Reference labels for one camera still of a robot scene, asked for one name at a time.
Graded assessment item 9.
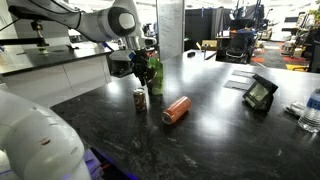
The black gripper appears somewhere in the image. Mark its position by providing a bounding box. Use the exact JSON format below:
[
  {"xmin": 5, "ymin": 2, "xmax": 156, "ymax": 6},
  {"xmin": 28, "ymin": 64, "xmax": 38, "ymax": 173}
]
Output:
[{"xmin": 133, "ymin": 49, "xmax": 156, "ymax": 87}]

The black soda can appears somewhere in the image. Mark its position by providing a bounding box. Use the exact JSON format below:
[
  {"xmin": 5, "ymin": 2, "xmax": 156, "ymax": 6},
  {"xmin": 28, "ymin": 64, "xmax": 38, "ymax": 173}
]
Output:
[{"xmin": 132, "ymin": 87, "xmax": 148, "ymax": 113}]

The orange energy drink can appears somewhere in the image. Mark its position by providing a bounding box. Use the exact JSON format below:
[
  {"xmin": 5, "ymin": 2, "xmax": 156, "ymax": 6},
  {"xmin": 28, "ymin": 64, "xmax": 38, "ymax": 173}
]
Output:
[{"xmin": 161, "ymin": 95, "xmax": 193, "ymax": 126}]

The green snack bag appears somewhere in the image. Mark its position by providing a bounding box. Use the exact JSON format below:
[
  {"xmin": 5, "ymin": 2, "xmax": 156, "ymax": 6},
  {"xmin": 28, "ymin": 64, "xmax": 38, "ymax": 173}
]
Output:
[{"xmin": 146, "ymin": 57, "xmax": 165, "ymax": 96}]

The white whiteboard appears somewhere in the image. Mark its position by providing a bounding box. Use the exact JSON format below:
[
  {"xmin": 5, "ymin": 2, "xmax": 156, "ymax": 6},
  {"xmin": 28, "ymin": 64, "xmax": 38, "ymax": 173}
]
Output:
[{"xmin": 156, "ymin": 0, "xmax": 185, "ymax": 62}]

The white cabinet counter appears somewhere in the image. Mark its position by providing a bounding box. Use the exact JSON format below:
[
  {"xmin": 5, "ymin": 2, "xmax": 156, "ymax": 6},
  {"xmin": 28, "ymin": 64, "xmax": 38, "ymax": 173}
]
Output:
[{"xmin": 0, "ymin": 41, "xmax": 113, "ymax": 108}]

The black mesh office chair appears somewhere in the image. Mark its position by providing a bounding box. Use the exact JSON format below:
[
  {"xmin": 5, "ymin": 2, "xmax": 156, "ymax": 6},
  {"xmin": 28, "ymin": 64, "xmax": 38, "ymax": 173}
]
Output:
[{"xmin": 225, "ymin": 32, "xmax": 252, "ymax": 64}]

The seated person in blue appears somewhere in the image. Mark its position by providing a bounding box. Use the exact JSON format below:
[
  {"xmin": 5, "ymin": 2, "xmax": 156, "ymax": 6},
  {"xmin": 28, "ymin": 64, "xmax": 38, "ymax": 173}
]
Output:
[{"xmin": 236, "ymin": 19, "xmax": 258, "ymax": 38}]

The small black display stand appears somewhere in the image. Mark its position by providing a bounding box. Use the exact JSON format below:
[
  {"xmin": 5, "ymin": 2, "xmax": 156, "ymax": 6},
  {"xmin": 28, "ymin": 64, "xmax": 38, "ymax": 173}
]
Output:
[{"xmin": 242, "ymin": 73, "xmax": 279, "ymax": 113}]

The crumpled clear plastic wrapper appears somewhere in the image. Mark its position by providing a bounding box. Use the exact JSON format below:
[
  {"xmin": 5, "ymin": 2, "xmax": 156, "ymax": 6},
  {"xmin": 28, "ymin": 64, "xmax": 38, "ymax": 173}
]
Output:
[{"xmin": 285, "ymin": 101, "xmax": 306, "ymax": 118}]

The clear plastic water bottle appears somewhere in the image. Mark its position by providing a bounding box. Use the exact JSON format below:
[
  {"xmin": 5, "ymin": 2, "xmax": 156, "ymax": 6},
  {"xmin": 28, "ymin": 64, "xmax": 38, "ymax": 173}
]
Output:
[{"xmin": 297, "ymin": 87, "xmax": 320, "ymax": 134}]

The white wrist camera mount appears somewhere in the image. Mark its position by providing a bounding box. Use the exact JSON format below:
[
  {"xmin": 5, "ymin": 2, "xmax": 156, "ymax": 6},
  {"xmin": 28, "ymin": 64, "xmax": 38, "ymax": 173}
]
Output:
[{"xmin": 109, "ymin": 49, "xmax": 137, "ymax": 62}]

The black camera on stand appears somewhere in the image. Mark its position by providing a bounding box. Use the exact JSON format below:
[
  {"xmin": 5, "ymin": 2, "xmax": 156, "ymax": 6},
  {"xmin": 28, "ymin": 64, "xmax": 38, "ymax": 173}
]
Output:
[{"xmin": 30, "ymin": 20, "xmax": 50, "ymax": 55}]

